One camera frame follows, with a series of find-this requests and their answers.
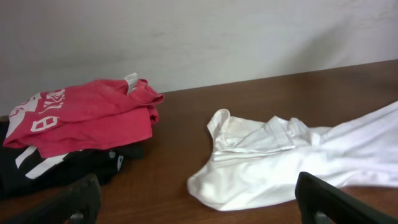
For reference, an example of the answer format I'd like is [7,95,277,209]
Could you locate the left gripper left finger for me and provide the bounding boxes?
[3,174,101,224]

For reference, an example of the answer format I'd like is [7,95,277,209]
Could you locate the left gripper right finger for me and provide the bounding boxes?
[295,172,397,224]

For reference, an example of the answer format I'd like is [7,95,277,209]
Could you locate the white t-shirt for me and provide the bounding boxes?
[187,103,397,212]

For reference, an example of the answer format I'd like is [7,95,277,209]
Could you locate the black folded clothes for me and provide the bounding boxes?
[0,119,144,200]

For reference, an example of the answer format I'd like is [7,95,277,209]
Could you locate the red printed t-shirt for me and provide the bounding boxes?
[3,73,164,158]

